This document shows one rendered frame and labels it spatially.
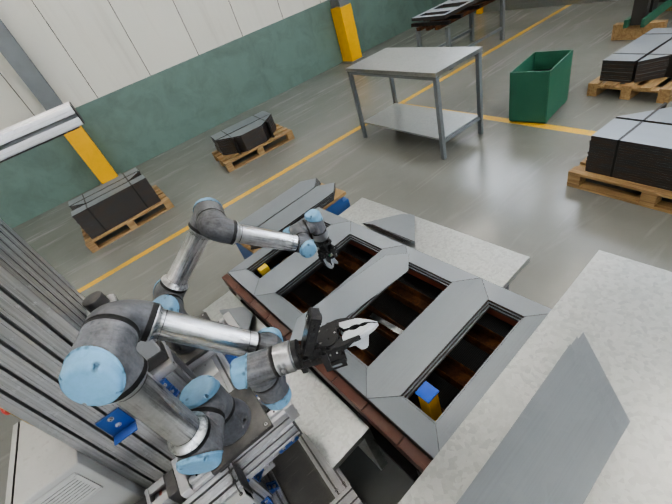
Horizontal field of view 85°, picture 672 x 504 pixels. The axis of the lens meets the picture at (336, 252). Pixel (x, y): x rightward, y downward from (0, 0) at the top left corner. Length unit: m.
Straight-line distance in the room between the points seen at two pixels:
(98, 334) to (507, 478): 0.98
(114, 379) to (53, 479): 0.64
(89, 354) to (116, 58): 7.54
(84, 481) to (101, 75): 7.32
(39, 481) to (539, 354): 1.51
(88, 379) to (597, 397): 1.19
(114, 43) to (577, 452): 8.11
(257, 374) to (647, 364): 1.05
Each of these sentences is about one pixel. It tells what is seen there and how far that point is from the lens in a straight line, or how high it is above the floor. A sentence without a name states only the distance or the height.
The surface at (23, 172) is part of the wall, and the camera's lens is 8.42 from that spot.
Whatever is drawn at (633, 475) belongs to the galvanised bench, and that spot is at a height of 1.05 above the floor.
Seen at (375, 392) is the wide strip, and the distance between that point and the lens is 1.48.
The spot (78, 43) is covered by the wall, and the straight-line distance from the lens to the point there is 8.17.
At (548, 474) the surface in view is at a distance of 1.12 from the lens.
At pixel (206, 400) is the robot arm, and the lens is 1.20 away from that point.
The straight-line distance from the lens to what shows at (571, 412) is 1.20.
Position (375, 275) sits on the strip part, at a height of 0.85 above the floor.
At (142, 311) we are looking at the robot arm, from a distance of 0.97.
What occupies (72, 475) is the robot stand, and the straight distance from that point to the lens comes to 1.46.
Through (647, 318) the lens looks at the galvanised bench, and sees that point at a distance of 1.45.
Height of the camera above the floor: 2.13
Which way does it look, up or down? 38 degrees down
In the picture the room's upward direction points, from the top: 20 degrees counter-clockwise
